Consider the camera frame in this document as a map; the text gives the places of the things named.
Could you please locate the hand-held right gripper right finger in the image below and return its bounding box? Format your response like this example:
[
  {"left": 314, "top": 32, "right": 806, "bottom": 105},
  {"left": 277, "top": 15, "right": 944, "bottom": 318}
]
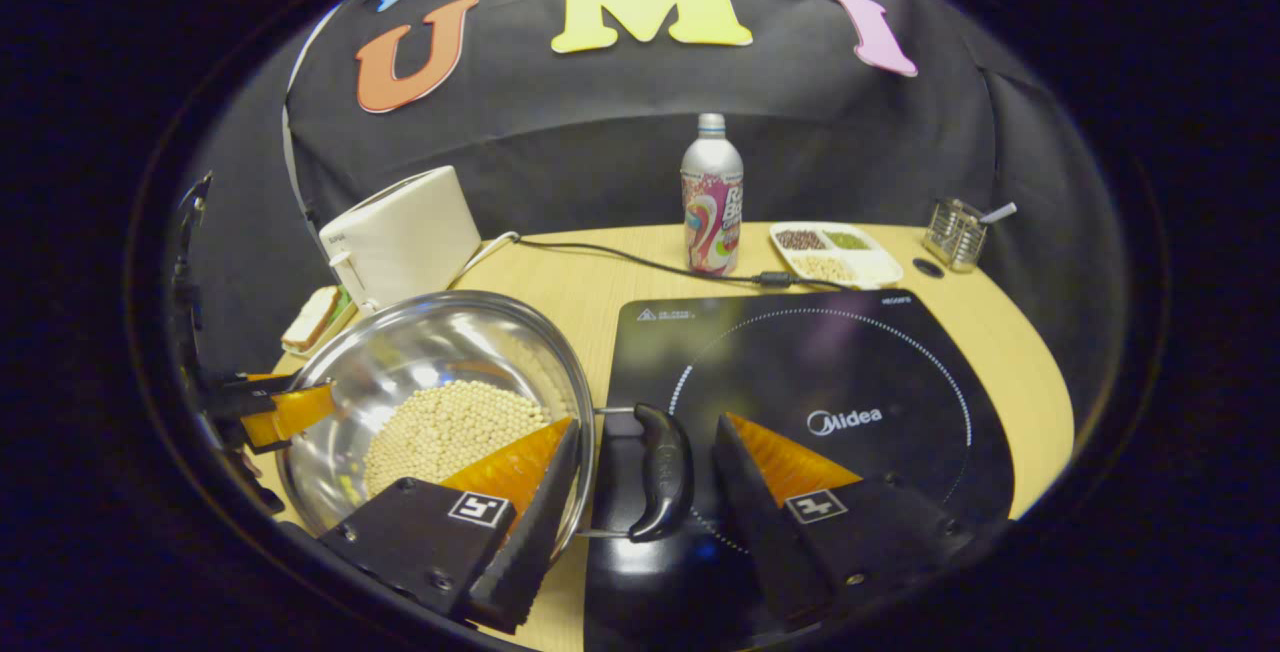
[{"left": 712, "top": 412, "right": 986, "bottom": 628}]

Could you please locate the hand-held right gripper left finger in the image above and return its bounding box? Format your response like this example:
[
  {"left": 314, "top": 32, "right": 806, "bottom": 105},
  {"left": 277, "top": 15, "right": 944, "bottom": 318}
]
[{"left": 318, "top": 417, "right": 583, "bottom": 635}]

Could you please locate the stainless steel pot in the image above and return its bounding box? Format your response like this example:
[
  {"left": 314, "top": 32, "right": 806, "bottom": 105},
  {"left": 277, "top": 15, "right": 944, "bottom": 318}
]
[{"left": 275, "top": 290, "right": 696, "bottom": 543}]

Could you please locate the pile of yellow soybeans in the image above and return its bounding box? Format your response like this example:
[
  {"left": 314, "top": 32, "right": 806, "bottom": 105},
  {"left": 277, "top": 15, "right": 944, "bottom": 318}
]
[{"left": 362, "top": 379, "right": 553, "bottom": 500}]

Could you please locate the black induction cooktop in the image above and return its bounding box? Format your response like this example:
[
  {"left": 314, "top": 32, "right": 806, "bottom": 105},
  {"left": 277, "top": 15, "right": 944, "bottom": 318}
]
[{"left": 585, "top": 289, "right": 1016, "bottom": 652}]

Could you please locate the toast sandwich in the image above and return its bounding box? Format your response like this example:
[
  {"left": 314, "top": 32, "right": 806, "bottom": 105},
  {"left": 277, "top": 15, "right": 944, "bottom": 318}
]
[{"left": 281, "top": 284, "right": 353, "bottom": 355}]

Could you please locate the white toaster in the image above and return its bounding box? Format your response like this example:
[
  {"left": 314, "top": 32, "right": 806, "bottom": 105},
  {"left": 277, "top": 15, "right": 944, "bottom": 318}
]
[{"left": 319, "top": 166, "right": 483, "bottom": 316}]

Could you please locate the pile of pale beans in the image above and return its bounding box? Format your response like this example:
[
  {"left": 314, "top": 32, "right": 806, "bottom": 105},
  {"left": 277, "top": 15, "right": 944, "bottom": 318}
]
[{"left": 790, "top": 254, "right": 859, "bottom": 284}]

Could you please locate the white divided plate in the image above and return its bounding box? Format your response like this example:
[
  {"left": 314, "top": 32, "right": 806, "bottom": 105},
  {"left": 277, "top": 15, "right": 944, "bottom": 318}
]
[{"left": 768, "top": 221, "right": 906, "bottom": 291}]

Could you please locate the silver drink bottle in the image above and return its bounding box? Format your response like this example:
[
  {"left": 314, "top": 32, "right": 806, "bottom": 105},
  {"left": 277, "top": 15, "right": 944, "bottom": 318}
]
[{"left": 681, "top": 113, "right": 745, "bottom": 277}]

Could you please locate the black backdrop cloth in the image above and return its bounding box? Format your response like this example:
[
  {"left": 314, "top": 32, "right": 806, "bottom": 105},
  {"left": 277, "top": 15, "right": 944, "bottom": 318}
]
[{"left": 185, "top": 0, "right": 1131, "bottom": 403}]

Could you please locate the white toaster cable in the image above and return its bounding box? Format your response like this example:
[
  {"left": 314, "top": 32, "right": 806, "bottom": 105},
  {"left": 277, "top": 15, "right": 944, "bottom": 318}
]
[{"left": 455, "top": 231, "right": 522, "bottom": 285}]

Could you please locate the black power cable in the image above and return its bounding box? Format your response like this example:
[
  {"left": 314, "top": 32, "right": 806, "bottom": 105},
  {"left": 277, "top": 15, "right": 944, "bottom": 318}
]
[{"left": 515, "top": 237, "right": 861, "bottom": 292}]

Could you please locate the wire mesh utensil holder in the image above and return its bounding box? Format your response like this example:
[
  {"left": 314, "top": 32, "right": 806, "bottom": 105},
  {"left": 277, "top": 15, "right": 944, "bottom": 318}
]
[{"left": 922, "top": 198, "right": 989, "bottom": 274}]

